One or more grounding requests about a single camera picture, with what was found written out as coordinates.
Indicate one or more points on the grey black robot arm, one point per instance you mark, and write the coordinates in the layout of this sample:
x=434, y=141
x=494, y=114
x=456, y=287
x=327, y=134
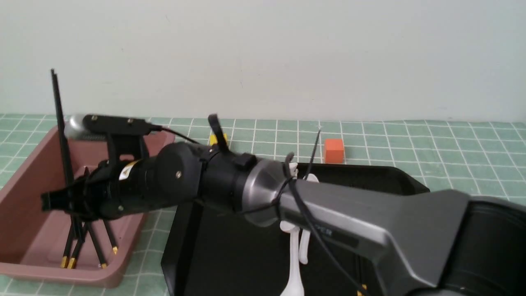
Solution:
x=443, y=243

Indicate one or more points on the black chopstick in bin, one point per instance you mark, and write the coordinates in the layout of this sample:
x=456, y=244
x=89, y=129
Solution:
x=96, y=244
x=68, y=247
x=77, y=249
x=111, y=236

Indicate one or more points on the white spoon top horizontal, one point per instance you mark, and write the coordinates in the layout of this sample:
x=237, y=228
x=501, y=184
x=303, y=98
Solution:
x=293, y=169

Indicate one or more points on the black plastic tray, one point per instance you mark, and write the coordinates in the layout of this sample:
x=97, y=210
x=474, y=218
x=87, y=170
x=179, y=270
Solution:
x=212, y=254

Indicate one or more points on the pink plastic bin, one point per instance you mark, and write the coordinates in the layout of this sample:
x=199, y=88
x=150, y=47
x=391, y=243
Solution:
x=32, y=241

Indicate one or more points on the white spoon right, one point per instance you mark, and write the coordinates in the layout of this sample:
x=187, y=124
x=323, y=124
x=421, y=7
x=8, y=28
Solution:
x=303, y=246

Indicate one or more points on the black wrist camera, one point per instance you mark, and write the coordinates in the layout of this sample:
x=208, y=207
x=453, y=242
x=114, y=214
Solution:
x=123, y=136

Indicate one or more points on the white spoon middle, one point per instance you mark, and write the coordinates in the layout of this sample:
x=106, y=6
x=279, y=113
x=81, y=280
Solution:
x=290, y=228

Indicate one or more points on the yellow cube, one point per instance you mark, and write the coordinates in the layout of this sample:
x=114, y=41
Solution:
x=213, y=139

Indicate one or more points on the white spoon bottom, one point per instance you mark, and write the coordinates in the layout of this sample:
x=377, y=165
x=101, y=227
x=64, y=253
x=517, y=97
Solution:
x=294, y=286

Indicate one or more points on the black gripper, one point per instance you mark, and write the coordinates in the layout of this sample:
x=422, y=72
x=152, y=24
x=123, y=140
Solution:
x=104, y=194

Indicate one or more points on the black chopstick gold band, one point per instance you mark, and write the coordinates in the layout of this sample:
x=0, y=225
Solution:
x=64, y=147
x=362, y=289
x=67, y=193

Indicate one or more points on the orange cube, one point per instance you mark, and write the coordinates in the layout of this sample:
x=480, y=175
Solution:
x=333, y=151

